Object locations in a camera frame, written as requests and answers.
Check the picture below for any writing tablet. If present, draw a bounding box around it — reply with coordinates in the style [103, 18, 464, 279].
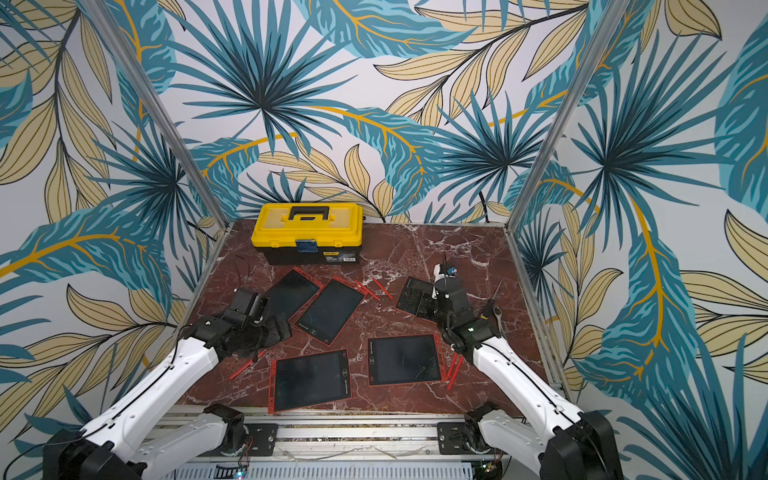
[368, 334, 443, 386]
[395, 277, 437, 323]
[263, 267, 321, 323]
[268, 349, 351, 413]
[296, 277, 365, 346]

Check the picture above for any red stylus pair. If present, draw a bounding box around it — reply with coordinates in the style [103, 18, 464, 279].
[444, 352, 459, 381]

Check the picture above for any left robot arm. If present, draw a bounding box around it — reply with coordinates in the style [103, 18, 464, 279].
[42, 289, 292, 479]

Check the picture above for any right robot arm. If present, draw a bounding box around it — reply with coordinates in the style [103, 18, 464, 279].
[433, 274, 624, 479]

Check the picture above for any yellow black toolbox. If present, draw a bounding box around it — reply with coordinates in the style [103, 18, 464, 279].
[251, 203, 364, 266]

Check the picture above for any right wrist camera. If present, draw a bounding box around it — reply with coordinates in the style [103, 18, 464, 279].
[433, 259, 458, 285]

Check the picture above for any screwdriver with black handle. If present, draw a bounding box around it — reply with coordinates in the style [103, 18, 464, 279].
[480, 284, 504, 338]

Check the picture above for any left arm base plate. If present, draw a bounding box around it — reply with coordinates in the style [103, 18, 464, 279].
[201, 423, 278, 460]

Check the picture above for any aluminium frame rail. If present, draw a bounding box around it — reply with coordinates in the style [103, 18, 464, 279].
[107, 412, 610, 480]

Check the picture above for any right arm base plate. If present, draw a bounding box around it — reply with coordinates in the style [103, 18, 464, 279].
[436, 422, 493, 455]

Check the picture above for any left aluminium corner post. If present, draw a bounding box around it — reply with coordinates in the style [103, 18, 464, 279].
[82, 0, 229, 230]

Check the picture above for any aluminium corner post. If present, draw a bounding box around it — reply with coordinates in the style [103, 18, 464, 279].
[82, 0, 229, 230]
[505, 0, 629, 234]

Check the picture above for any right aluminium corner post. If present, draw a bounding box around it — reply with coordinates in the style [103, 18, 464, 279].
[505, 0, 629, 234]

